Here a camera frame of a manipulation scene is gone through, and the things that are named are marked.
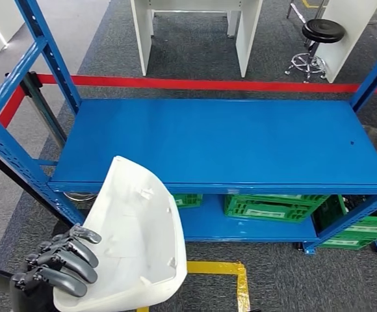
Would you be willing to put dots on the black stanchion post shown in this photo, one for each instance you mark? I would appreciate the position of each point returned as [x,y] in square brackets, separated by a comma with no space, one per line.
[19,181]

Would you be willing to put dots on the red barrier belt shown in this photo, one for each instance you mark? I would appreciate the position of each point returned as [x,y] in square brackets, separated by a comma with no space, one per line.
[11,106]

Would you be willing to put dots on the yellow floor tape square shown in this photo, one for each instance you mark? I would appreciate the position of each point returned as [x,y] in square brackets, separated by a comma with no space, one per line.
[220,268]

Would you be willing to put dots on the black round stool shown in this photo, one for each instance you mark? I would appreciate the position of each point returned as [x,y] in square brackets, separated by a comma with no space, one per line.
[323,30]

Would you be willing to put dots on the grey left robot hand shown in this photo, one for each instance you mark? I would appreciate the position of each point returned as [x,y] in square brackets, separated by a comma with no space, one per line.
[61,262]

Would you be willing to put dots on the white panel desk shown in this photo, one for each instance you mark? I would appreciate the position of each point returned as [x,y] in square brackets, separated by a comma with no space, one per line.
[357,17]

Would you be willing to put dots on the chrome metal frame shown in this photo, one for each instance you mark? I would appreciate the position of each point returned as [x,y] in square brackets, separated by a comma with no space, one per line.
[297,13]

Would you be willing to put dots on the white plastic car part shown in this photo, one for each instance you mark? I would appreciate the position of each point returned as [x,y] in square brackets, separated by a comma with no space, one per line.
[133,241]

